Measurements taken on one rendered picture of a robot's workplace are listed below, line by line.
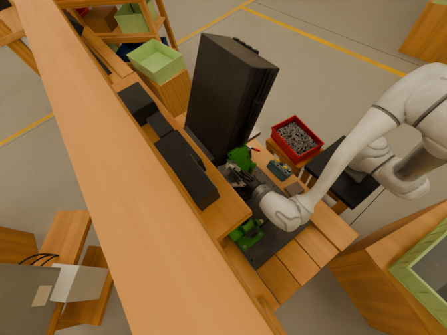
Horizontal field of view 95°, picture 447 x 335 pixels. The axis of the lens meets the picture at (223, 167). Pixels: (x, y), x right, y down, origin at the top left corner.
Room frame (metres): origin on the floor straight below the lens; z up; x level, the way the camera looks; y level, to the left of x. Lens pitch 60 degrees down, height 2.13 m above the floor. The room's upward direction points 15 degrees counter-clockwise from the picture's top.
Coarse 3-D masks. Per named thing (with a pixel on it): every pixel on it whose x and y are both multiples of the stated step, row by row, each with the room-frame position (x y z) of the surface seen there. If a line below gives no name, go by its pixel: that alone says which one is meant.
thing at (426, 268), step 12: (444, 240) -0.05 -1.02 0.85; (432, 252) -0.08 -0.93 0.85; (444, 252) -0.10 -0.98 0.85; (420, 264) -0.12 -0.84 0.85; (432, 264) -0.13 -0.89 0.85; (444, 264) -0.14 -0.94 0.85; (420, 276) -0.16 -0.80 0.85; (432, 276) -0.18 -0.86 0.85; (444, 276) -0.19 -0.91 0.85; (432, 288) -0.22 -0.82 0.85
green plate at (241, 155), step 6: (234, 150) 0.58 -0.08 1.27; (240, 150) 0.59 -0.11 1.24; (246, 150) 0.59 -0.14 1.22; (228, 156) 0.56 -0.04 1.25; (234, 156) 0.57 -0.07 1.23; (240, 156) 0.57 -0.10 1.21; (246, 156) 0.58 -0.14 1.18; (240, 162) 0.56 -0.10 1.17; (246, 162) 0.57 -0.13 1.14; (240, 168) 0.55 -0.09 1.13; (246, 168) 0.55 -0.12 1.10
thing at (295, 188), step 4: (292, 184) 0.45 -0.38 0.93; (296, 184) 0.44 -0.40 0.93; (284, 188) 0.45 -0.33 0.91; (288, 188) 0.43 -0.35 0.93; (292, 188) 0.43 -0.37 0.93; (296, 188) 0.42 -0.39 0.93; (300, 188) 0.41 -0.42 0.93; (288, 192) 0.41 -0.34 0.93; (292, 192) 0.40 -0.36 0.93; (296, 192) 0.39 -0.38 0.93; (300, 192) 0.39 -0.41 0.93; (292, 196) 0.38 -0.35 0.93
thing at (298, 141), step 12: (288, 120) 0.96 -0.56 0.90; (300, 120) 0.91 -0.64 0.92; (276, 132) 0.87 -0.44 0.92; (288, 132) 0.86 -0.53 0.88; (300, 132) 0.83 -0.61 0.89; (312, 132) 0.78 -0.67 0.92; (288, 144) 0.77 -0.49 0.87; (300, 144) 0.74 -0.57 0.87; (312, 144) 0.71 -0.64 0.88; (288, 156) 0.71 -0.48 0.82; (300, 156) 0.63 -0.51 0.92
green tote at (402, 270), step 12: (444, 228) 0.01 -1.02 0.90; (432, 240) -0.03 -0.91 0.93; (408, 252) -0.06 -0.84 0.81; (420, 252) -0.06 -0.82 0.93; (396, 264) -0.09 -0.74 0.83; (408, 264) -0.10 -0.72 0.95; (396, 276) -0.14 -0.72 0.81; (408, 276) -0.14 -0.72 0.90; (408, 288) -0.20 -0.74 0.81; (420, 288) -0.20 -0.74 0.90; (420, 300) -0.26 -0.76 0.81; (432, 300) -0.26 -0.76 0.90; (444, 300) -0.25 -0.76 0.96; (432, 312) -0.32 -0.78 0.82; (444, 312) -0.31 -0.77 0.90; (444, 324) -0.37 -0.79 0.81
